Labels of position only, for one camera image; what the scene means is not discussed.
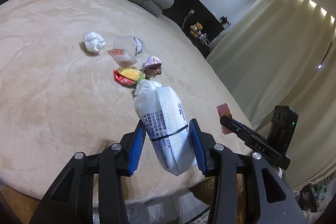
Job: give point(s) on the pink small box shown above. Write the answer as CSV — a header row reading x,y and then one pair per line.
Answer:
x,y
224,115

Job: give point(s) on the brown teddy bear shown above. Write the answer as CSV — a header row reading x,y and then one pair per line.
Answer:
x,y
195,30

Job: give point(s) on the black plant figurine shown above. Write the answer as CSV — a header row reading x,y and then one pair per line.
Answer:
x,y
224,21

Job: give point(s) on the white printed tissue pack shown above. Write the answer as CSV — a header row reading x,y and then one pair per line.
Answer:
x,y
161,111

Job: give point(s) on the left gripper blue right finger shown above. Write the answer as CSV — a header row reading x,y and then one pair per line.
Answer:
x,y
216,160

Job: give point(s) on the purple colourful snack wrapper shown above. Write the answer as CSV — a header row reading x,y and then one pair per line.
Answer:
x,y
151,60

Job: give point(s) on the brown chocolate snack wrapper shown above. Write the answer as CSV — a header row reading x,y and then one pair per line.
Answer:
x,y
152,70

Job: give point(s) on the clear trash bag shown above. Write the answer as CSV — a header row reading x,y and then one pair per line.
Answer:
x,y
180,207

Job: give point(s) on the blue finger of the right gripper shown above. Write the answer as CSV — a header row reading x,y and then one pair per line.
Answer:
x,y
236,127

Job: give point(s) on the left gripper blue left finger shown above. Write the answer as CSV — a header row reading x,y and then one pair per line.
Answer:
x,y
118,160

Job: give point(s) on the clear plastic printed cup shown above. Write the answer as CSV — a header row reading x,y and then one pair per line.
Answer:
x,y
127,48

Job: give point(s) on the beige plush bed blanket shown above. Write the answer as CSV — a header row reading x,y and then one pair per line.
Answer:
x,y
58,99

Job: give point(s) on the beige curtain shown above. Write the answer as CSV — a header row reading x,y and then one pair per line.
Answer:
x,y
282,52

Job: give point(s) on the white tissue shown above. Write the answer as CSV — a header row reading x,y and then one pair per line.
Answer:
x,y
93,42

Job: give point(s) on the yellow red snack wrapper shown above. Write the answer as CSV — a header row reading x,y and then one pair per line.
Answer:
x,y
128,76

